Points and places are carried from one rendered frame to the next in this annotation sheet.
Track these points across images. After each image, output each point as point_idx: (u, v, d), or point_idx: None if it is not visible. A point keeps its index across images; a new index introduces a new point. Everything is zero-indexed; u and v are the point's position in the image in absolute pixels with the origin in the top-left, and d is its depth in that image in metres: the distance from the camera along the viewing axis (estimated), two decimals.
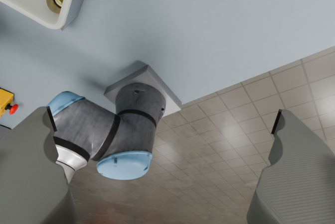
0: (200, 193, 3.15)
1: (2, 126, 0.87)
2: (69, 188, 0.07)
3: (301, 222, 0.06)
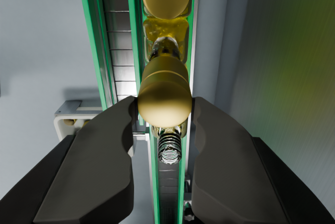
0: None
1: None
2: (130, 181, 0.07)
3: (237, 195, 0.06)
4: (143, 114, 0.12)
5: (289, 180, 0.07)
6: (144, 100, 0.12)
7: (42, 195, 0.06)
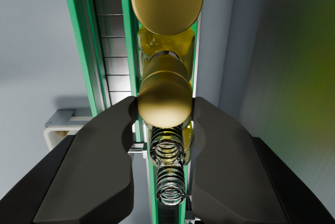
0: None
1: None
2: (130, 181, 0.07)
3: (237, 195, 0.06)
4: (143, 114, 0.12)
5: (289, 180, 0.07)
6: (144, 100, 0.12)
7: (42, 195, 0.06)
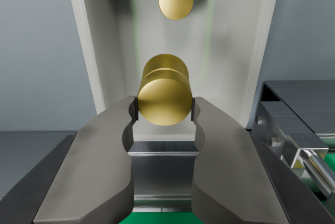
0: None
1: None
2: (131, 181, 0.07)
3: (237, 195, 0.06)
4: None
5: (289, 180, 0.07)
6: None
7: (42, 195, 0.06)
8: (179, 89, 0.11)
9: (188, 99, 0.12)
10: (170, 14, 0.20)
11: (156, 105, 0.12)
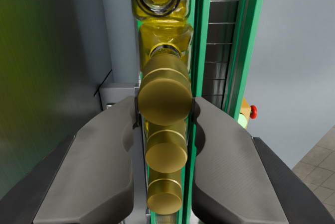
0: None
1: None
2: (131, 181, 0.07)
3: (237, 195, 0.06)
4: (183, 153, 0.16)
5: (289, 180, 0.07)
6: (180, 163, 0.16)
7: (42, 195, 0.06)
8: (179, 89, 0.11)
9: (188, 99, 0.12)
10: None
11: (156, 105, 0.12)
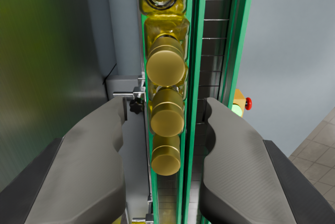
0: None
1: None
2: (122, 181, 0.07)
3: (245, 197, 0.06)
4: (180, 119, 0.20)
5: (301, 186, 0.07)
6: (178, 128, 0.20)
7: (31, 200, 0.06)
8: (175, 58, 0.17)
9: (182, 66, 0.17)
10: None
11: (160, 70, 0.17)
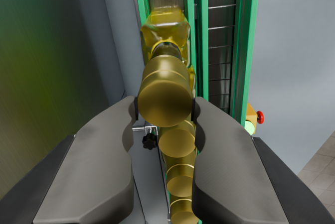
0: None
1: None
2: (130, 181, 0.07)
3: (237, 195, 0.06)
4: None
5: (289, 180, 0.07)
6: None
7: (42, 195, 0.06)
8: (186, 135, 0.17)
9: (193, 140, 0.17)
10: (156, 121, 0.13)
11: (172, 145, 0.18)
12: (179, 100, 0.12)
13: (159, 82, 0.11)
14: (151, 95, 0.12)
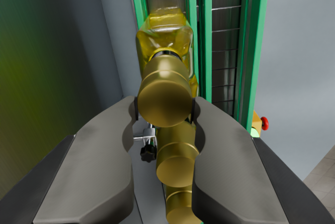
0: None
1: None
2: (130, 181, 0.07)
3: (237, 195, 0.06)
4: None
5: (289, 180, 0.07)
6: (198, 220, 0.18)
7: (42, 195, 0.06)
8: (189, 163, 0.14)
9: None
10: (156, 121, 0.13)
11: (172, 174, 0.15)
12: (179, 100, 0.12)
13: (159, 82, 0.11)
14: (151, 95, 0.12)
